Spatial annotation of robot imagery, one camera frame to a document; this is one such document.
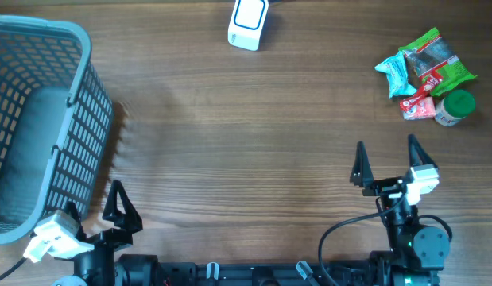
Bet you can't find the green candy bag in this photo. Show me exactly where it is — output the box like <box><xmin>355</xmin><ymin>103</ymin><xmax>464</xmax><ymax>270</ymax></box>
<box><xmin>398</xmin><ymin>27</ymin><xmax>477</xmax><ymax>97</ymax></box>

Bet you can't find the green lid jar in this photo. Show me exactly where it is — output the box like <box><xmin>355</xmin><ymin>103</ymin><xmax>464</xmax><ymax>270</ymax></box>
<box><xmin>434</xmin><ymin>90</ymin><xmax>476</xmax><ymax>126</ymax></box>

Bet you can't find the red coffee stick sachet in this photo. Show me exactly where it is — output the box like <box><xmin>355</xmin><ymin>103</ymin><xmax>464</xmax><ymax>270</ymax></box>
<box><xmin>399</xmin><ymin>70</ymin><xmax>444</xmax><ymax>112</ymax></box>

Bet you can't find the red small box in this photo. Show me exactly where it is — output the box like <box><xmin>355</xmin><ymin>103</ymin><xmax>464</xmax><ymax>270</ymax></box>
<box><xmin>402</xmin><ymin>97</ymin><xmax>436</xmax><ymax>120</ymax></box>

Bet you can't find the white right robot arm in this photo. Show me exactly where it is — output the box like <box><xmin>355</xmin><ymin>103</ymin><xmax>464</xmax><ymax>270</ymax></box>
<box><xmin>350</xmin><ymin>134</ymin><xmax>453</xmax><ymax>285</ymax></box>

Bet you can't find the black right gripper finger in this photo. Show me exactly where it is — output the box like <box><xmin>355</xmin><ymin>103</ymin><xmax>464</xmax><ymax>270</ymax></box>
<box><xmin>350</xmin><ymin>141</ymin><xmax>374</xmax><ymax>187</ymax></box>
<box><xmin>408</xmin><ymin>134</ymin><xmax>437</xmax><ymax>167</ymax></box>

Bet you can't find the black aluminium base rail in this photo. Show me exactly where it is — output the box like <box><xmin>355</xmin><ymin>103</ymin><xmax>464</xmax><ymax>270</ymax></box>
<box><xmin>113</xmin><ymin>255</ymin><xmax>440</xmax><ymax>286</ymax></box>

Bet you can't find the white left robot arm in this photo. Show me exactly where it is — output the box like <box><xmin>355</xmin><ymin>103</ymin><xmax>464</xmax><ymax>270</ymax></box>
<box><xmin>53</xmin><ymin>180</ymin><xmax>143</xmax><ymax>286</ymax></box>

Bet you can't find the white barcode scanner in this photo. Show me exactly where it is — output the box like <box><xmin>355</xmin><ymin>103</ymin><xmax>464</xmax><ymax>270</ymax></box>
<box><xmin>227</xmin><ymin>0</ymin><xmax>269</xmax><ymax>51</ymax></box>

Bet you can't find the grey plastic basket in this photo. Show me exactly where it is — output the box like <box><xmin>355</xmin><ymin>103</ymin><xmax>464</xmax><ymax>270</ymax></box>
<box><xmin>0</xmin><ymin>14</ymin><xmax>114</xmax><ymax>245</ymax></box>

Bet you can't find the teal tissue pack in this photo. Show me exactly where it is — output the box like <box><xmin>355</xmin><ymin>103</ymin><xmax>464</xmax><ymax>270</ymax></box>
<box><xmin>374</xmin><ymin>51</ymin><xmax>416</xmax><ymax>99</ymax></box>

